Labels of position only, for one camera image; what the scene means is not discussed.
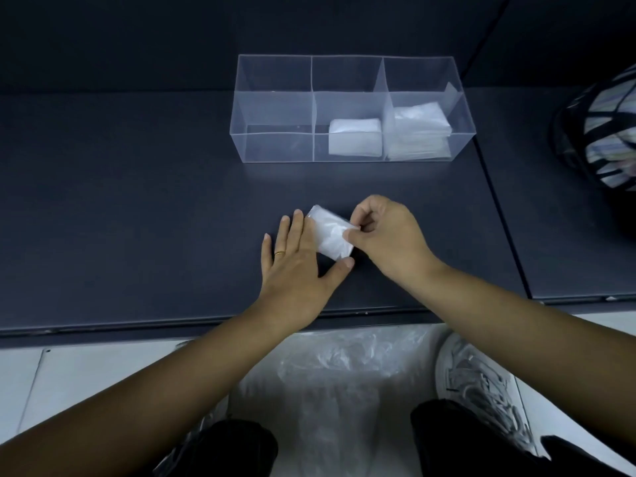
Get person's right hand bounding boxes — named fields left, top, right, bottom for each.
left=343, top=194, right=447, bottom=290

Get clear three-compartment plastic box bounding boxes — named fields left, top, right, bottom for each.
left=231, top=54, right=478, bottom=165

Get person's left forearm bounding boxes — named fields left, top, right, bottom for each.
left=0, top=305, right=294, bottom=477

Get person's grey shoe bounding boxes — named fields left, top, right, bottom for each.
left=434, top=332, right=541, bottom=456
left=151, top=392, right=231, bottom=477

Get pile of plastic bags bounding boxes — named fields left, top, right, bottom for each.
left=232, top=324, right=443, bottom=477

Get person's right grey shoe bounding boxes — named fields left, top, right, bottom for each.
left=434, top=332, right=541, bottom=456

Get stack of plastic bags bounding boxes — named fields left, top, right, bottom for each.
left=383, top=103, right=454, bottom=162

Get black trousers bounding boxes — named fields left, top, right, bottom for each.
left=166, top=397, right=632, bottom=477

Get person's right forearm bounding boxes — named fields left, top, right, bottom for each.
left=412, top=260, right=636, bottom=451

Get black white striped tote bag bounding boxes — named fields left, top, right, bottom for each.
left=548, top=64, right=636, bottom=193

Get person's left grey shoe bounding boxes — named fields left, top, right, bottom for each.
left=151, top=392, right=231, bottom=477

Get person's left hand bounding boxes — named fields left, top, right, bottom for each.
left=256, top=209, right=356, bottom=335

